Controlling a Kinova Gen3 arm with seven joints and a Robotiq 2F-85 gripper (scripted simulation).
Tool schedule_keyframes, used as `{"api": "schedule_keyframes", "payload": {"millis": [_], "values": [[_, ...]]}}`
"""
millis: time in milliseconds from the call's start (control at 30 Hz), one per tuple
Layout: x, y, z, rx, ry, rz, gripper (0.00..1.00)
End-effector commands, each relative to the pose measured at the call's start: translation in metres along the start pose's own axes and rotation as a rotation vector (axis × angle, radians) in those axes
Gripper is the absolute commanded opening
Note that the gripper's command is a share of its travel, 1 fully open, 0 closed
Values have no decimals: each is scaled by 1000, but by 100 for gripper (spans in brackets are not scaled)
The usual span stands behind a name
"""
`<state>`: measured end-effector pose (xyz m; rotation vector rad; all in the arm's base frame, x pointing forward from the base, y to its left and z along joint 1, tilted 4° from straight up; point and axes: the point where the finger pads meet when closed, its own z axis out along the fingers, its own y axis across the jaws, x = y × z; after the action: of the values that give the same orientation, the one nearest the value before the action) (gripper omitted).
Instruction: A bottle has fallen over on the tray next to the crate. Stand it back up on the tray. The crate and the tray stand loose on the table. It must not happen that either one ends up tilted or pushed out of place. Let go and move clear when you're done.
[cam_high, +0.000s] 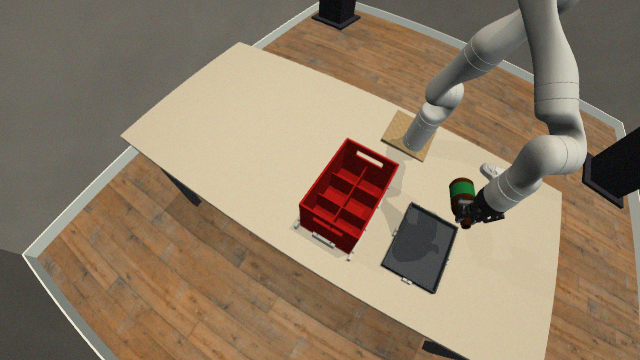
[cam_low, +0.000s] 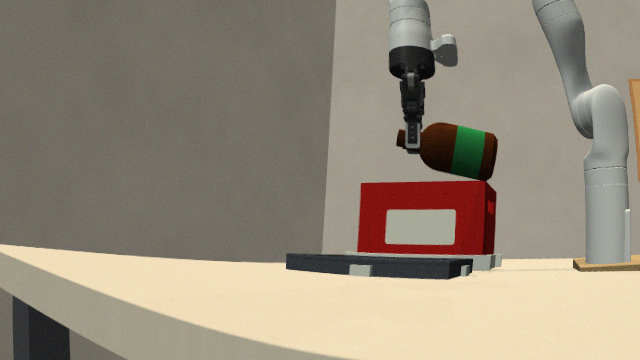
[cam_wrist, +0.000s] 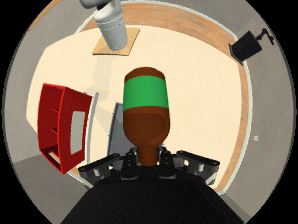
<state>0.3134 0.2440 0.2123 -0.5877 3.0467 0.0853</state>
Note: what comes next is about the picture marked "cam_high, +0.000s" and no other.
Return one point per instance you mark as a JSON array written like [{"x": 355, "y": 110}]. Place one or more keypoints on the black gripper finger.
[
  {"x": 478, "y": 219},
  {"x": 462, "y": 204}
]

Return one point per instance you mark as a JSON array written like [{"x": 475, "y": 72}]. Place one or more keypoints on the brown bottle with green label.
[{"x": 461, "y": 187}]

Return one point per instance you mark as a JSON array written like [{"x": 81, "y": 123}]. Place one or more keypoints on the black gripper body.
[{"x": 479, "y": 202}]

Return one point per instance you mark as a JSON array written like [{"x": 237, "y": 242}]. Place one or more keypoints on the red crate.
[{"x": 340, "y": 204}]

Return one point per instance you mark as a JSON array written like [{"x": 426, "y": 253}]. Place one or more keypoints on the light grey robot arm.
[{"x": 556, "y": 99}]

